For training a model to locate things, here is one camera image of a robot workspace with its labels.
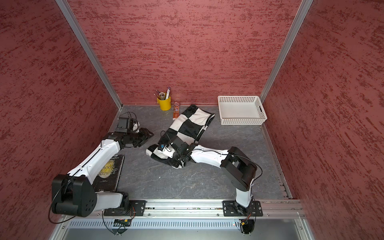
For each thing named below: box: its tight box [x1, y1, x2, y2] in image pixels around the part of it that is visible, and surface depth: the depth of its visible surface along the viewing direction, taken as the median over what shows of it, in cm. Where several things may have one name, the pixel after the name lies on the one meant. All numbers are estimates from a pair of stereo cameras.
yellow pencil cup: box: [157, 96, 172, 111], surface depth 119 cm
